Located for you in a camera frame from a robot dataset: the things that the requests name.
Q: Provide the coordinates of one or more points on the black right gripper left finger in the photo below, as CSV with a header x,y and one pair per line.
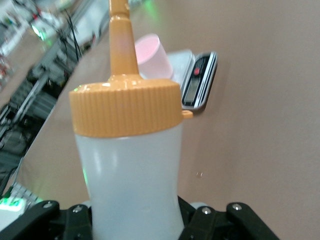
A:
x,y
50,225

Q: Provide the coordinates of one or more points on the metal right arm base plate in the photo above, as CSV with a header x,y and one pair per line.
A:
x,y
10,203

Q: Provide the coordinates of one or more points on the brown table cover sheet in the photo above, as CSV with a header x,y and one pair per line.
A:
x,y
250,125

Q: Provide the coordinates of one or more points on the translucent sauce bottle orange cap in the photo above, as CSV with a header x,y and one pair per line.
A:
x,y
130,162

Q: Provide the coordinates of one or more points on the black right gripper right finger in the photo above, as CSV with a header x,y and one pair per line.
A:
x,y
225,225

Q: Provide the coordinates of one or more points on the silver digital kitchen scale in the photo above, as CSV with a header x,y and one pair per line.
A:
x,y
197,82

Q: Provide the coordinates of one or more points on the pink plastic cup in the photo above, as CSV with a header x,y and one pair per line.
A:
x,y
152,60

